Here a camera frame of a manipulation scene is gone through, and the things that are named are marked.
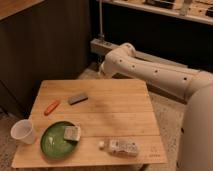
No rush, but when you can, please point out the green plate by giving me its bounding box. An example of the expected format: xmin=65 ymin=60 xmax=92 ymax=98
xmin=40 ymin=121 xmax=78 ymax=160

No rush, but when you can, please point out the orange carrot toy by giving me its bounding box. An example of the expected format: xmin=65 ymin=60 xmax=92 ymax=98
xmin=44 ymin=100 xmax=60 ymax=116

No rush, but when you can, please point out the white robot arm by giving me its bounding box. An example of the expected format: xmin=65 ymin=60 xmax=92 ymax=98
xmin=100 ymin=43 xmax=213 ymax=171

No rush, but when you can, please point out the wooden table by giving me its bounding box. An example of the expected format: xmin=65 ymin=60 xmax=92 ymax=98
xmin=12 ymin=79 xmax=167 ymax=168

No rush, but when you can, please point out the dark wooden cabinet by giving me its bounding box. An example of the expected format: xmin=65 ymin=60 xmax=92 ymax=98
xmin=0 ymin=0 xmax=91 ymax=117

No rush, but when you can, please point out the grey sponge block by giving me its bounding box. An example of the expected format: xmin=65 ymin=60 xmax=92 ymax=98
xmin=64 ymin=126 xmax=81 ymax=141

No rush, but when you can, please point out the clear plastic cup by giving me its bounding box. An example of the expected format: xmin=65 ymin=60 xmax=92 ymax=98
xmin=10 ymin=119 xmax=36 ymax=144

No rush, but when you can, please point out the metal shelf rack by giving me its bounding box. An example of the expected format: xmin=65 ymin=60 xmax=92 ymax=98
xmin=102 ymin=3 xmax=213 ymax=73

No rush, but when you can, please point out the clear plastic bottle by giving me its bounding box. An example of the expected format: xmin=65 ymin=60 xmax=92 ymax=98
xmin=98 ymin=139 xmax=139 ymax=157

